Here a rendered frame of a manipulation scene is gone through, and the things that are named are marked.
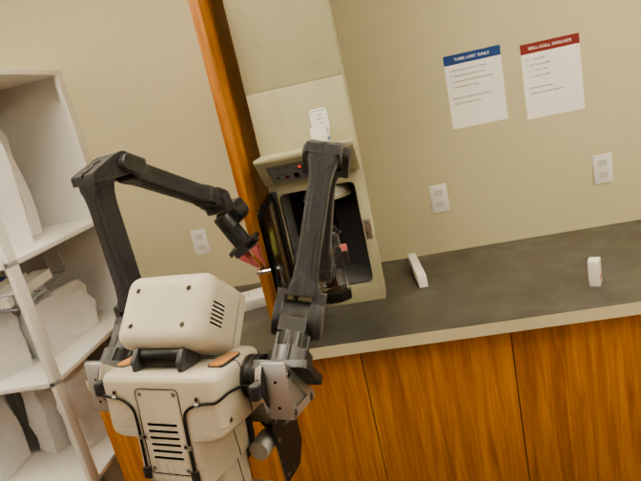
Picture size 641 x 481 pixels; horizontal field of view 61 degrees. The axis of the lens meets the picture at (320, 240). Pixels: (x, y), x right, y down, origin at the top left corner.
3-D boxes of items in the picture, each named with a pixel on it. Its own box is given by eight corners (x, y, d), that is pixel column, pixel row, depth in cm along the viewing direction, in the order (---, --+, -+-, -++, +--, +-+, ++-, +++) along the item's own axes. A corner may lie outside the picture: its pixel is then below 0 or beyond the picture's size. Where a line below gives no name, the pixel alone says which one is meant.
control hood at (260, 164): (266, 185, 183) (259, 156, 180) (361, 167, 177) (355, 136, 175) (258, 192, 172) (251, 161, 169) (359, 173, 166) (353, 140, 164)
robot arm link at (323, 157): (301, 122, 114) (348, 128, 113) (307, 143, 128) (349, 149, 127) (268, 335, 108) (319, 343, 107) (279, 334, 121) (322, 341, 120)
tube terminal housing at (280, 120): (306, 286, 219) (261, 94, 199) (385, 273, 213) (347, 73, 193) (297, 312, 195) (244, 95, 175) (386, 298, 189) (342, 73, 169)
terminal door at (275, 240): (298, 300, 192) (271, 191, 181) (290, 339, 162) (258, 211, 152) (295, 301, 192) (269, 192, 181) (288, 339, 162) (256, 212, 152)
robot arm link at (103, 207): (57, 164, 120) (88, 156, 116) (103, 156, 132) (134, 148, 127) (119, 348, 128) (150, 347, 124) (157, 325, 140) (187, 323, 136)
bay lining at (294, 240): (310, 268, 216) (290, 181, 206) (374, 257, 211) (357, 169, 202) (301, 291, 192) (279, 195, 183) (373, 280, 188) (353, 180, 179)
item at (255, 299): (228, 305, 217) (225, 296, 216) (267, 295, 219) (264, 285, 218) (229, 316, 205) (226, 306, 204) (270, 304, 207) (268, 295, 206)
